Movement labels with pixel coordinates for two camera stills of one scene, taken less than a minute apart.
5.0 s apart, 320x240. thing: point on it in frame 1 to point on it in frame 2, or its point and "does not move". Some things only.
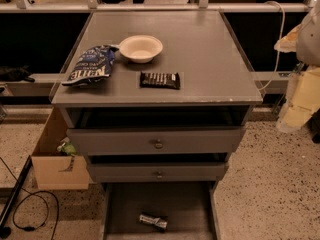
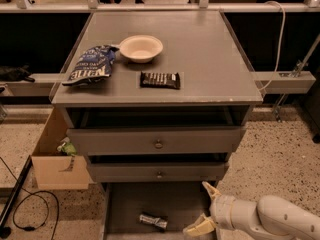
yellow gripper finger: (289, 42) to (213, 193)
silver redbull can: (158, 221) does not move
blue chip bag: (92, 66) does not move
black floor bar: (6, 231) does not move
